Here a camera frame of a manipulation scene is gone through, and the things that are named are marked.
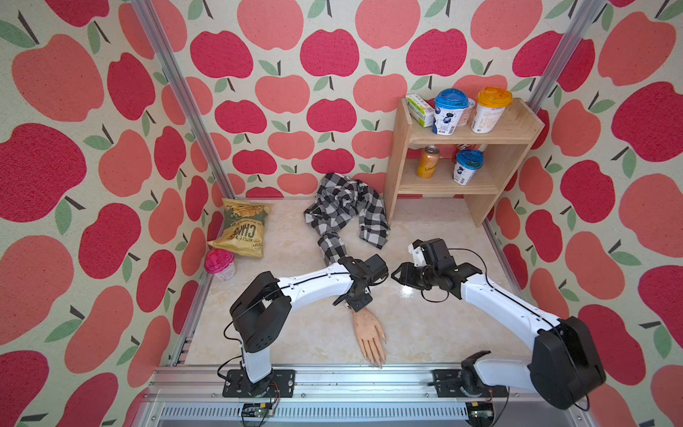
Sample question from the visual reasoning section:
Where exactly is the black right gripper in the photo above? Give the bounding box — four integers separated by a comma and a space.
390, 262, 436, 290

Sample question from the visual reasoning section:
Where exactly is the beige mannequin hand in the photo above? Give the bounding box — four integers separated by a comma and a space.
350, 308, 387, 368

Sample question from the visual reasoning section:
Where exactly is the black white plaid shirt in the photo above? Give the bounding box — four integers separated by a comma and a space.
303, 173, 391, 265

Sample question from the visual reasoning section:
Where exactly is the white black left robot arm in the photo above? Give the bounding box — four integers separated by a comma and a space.
229, 254, 389, 385

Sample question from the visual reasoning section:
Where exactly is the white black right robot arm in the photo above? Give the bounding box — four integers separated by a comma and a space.
391, 263, 607, 409

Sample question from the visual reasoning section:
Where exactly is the orange soda can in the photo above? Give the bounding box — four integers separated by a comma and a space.
416, 145, 440, 179

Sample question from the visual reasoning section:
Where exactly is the blue lidded yogurt cup lower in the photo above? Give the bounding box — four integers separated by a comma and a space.
453, 149, 484, 185

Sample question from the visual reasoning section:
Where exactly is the blue lidded yogurt cup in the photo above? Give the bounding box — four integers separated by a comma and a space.
432, 88, 469, 136
453, 149, 484, 185

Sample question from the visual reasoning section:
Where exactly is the yellow green chips bag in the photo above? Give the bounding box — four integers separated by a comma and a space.
208, 199, 272, 258

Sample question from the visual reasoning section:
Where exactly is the pink lidded plastic cup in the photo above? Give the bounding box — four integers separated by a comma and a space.
205, 248, 237, 281

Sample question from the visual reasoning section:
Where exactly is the light wooden shelf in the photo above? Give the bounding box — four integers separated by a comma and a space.
382, 97, 546, 228

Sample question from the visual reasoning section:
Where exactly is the small white cup behind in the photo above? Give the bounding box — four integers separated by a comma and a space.
456, 98, 476, 127

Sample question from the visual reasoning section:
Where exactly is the green white small carton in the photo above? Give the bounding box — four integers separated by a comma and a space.
406, 94, 435, 128

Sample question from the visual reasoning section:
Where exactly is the blue lidded yogurt cup top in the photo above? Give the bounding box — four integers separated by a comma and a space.
432, 88, 469, 136

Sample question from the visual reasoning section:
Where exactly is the orange lidded white cup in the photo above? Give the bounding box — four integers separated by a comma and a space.
471, 86, 513, 135

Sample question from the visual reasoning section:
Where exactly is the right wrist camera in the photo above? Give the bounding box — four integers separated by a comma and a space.
408, 238, 455, 269

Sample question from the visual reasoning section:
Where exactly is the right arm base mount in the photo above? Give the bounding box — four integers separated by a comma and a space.
428, 350, 510, 400

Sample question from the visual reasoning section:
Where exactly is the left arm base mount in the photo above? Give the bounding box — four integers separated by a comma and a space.
222, 368, 296, 399

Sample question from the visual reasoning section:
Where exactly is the aluminium front rail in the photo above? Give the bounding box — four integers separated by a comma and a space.
131, 364, 597, 426

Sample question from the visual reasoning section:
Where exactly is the right aluminium corner post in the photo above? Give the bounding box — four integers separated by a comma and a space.
526, 0, 607, 113

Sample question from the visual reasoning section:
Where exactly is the aluminium corner post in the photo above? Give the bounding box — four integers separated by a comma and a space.
132, 0, 236, 199
526, 0, 607, 113

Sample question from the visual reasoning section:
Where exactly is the left aluminium corner post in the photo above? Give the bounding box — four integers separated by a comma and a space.
132, 0, 236, 199

